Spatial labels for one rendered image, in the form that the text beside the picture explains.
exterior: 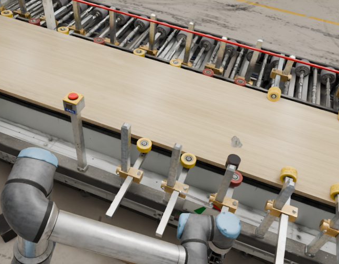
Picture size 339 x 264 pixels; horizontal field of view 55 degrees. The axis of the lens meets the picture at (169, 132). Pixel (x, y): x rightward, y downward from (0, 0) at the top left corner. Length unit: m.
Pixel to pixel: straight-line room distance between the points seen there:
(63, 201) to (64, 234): 1.68
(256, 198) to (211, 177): 0.27
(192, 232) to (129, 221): 1.38
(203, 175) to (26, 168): 1.10
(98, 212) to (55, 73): 1.05
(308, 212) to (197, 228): 0.90
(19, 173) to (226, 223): 0.68
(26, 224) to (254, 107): 1.56
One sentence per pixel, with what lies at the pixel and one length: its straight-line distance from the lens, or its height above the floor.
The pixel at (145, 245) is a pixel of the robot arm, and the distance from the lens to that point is 1.03.
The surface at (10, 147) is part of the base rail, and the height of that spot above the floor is 0.70.
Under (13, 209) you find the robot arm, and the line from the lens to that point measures 0.94.
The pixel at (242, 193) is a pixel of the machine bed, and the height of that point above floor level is 0.71.
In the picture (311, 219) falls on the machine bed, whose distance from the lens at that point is 1.97.
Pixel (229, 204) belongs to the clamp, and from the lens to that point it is 1.62.
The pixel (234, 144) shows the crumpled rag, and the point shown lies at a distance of 1.82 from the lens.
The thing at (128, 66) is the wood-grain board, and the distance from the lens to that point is 2.27.
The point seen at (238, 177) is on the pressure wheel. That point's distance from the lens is 1.68.
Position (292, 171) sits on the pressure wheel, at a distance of 1.72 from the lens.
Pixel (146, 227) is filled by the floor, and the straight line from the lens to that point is 2.48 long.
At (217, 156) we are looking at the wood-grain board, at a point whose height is 0.90.
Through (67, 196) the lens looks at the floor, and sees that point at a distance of 2.65.
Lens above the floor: 2.19
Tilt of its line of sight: 46 degrees down
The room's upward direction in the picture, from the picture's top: 8 degrees clockwise
